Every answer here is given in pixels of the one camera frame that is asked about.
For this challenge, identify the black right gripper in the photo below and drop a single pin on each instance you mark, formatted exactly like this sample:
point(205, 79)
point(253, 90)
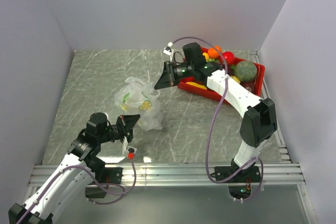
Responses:
point(164, 81)

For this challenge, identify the pale yellow fake pear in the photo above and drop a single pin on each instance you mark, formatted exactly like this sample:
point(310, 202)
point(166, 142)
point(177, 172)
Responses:
point(235, 79)

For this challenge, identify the dark red fake plum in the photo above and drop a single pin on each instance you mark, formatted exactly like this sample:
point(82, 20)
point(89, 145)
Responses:
point(249, 86)

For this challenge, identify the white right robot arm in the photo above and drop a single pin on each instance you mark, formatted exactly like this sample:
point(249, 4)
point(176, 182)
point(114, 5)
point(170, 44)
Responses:
point(259, 115)

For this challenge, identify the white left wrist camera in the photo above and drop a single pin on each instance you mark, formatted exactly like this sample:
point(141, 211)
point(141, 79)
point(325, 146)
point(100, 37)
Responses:
point(127, 150)

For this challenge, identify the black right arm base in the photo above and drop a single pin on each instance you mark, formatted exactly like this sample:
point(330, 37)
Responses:
point(250, 175)

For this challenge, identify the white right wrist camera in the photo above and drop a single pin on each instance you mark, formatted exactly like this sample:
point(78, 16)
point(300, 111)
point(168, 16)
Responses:
point(169, 51)

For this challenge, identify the green fake cantaloupe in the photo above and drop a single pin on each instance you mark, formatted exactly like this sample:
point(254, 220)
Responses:
point(245, 71)

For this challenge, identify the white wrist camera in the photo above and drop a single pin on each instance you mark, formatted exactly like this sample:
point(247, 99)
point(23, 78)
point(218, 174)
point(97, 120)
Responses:
point(169, 51)
point(127, 150)

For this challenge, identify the green fake grape bunch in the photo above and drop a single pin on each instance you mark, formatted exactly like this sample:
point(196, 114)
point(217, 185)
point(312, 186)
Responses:
point(213, 60)

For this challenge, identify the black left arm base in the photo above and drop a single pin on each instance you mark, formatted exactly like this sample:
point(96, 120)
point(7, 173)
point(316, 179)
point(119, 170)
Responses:
point(103, 175)

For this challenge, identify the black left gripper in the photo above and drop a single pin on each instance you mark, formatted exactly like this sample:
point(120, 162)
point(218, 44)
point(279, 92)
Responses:
point(127, 123)

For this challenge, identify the aluminium mounting rail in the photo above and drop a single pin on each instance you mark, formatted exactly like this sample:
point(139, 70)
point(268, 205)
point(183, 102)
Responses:
point(180, 174)

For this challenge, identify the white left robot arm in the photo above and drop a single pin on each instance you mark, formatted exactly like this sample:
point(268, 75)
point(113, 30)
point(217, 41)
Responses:
point(79, 168)

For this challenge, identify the orange fake orange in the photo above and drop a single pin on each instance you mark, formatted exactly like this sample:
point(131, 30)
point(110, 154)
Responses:
point(214, 53)

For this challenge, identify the clear plastic bag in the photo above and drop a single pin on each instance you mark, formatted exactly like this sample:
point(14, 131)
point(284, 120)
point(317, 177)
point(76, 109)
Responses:
point(139, 97)

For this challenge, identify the yellow fake lemon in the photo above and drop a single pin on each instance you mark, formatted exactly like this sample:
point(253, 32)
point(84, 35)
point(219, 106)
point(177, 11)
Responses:
point(206, 56)

